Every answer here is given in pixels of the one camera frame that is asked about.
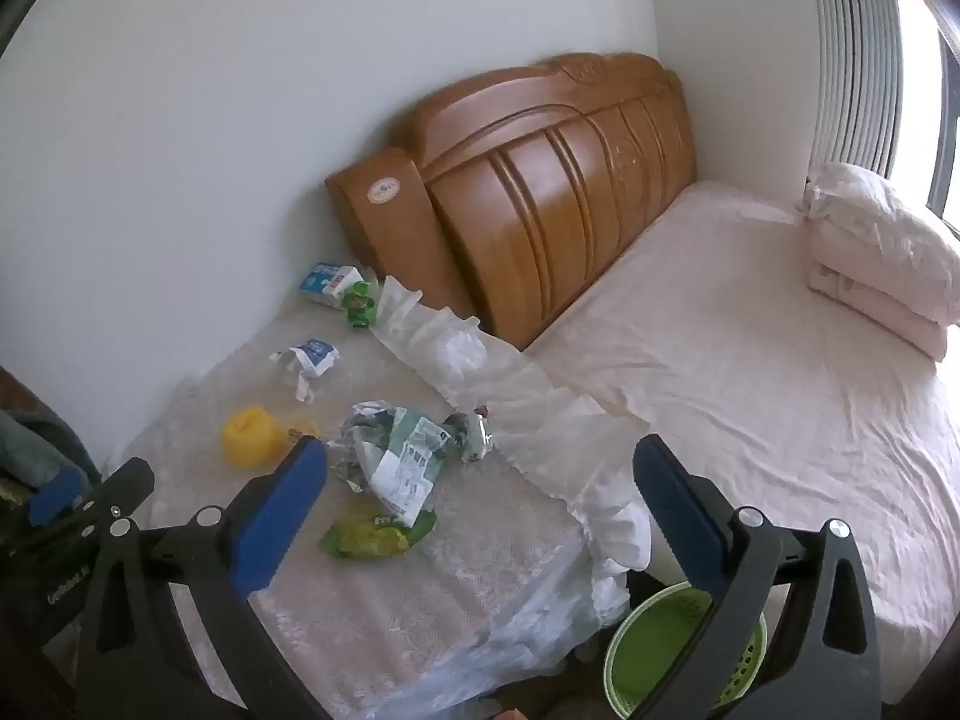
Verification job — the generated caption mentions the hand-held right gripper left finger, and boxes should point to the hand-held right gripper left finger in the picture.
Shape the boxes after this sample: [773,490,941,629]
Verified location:
[75,435,331,720]

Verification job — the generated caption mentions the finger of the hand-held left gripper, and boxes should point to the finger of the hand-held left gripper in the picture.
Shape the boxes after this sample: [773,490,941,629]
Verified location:
[26,465,87,530]
[75,456,156,533]

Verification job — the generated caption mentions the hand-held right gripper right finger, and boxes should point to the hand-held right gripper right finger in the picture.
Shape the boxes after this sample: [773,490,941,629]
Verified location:
[632,433,882,720]

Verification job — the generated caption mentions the green snack packet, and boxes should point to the green snack packet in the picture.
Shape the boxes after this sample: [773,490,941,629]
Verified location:
[316,499,438,562]

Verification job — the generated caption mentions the white green wrapper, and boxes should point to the white green wrapper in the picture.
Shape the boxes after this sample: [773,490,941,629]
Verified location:
[330,400,458,530]

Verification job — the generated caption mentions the green plastic waste basket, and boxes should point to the green plastic waste basket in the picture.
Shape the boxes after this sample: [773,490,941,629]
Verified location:
[604,581,770,720]

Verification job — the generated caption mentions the yellow plastic cup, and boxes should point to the yellow plastic cup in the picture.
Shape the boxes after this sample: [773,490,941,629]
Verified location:
[222,406,290,466]

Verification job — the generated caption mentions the crumpled blue white carton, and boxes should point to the crumpled blue white carton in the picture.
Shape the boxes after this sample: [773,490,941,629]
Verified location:
[270,337,340,400]

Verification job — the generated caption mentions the bed with pink sheet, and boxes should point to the bed with pink sheet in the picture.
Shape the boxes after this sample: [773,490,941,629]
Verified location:
[521,180,960,706]

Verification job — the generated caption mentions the crumpled foil wrapper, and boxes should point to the crumpled foil wrapper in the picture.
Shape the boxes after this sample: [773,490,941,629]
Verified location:
[442,406,496,466]

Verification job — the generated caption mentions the blue white milk carton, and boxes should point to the blue white milk carton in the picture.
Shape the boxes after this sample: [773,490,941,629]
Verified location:
[300,262,361,308]

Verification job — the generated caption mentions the clear plastic bag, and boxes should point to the clear plastic bag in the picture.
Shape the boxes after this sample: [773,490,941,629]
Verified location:
[409,577,631,720]

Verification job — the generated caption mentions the crumpled white plastic bag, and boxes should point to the crumpled white plastic bag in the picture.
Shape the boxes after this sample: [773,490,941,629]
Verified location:
[431,330,488,383]

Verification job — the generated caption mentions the carved wooden headboard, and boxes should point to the carved wooden headboard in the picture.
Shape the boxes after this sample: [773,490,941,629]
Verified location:
[325,52,698,352]

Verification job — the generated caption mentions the window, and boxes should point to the window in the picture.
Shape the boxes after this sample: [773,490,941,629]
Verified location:
[885,0,960,230]

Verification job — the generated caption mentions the grey pleated curtain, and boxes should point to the grey pleated curtain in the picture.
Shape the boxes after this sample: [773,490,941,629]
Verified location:
[802,0,901,181]

